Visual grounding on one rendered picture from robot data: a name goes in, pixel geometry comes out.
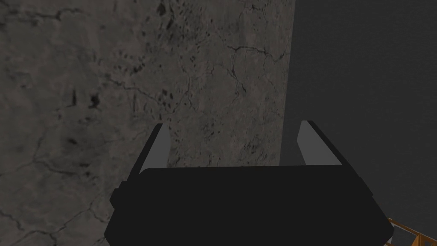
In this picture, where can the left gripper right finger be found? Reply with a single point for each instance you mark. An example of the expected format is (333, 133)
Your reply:
(317, 148)

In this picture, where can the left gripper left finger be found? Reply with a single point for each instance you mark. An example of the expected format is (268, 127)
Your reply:
(158, 150)

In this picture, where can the orange wooden frame furniture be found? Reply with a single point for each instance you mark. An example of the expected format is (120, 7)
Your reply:
(414, 235)

